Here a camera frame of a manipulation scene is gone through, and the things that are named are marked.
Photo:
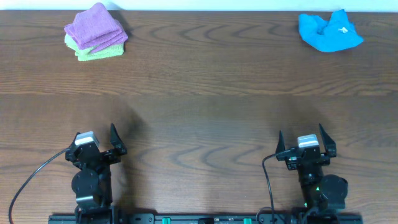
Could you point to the folded purple cloth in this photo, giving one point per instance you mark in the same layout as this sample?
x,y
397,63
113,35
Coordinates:
x,y
95,28

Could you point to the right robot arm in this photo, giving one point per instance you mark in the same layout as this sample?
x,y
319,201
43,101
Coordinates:
x,y
324,193

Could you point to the folded green cloth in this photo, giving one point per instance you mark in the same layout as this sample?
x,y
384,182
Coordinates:
x,y
87,54

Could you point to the blue microfiber cloth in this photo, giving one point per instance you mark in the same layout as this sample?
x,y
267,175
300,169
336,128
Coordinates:
x,y
329,36

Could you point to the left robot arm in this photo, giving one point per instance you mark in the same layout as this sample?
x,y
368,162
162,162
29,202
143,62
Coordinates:
x,y
92,184

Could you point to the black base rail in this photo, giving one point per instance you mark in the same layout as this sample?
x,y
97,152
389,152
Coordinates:
x,y
148,218

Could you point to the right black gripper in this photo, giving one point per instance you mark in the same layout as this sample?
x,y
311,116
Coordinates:
x,y
282,156

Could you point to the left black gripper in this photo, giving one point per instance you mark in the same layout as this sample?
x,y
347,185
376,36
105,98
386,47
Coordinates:
x,y
104,156

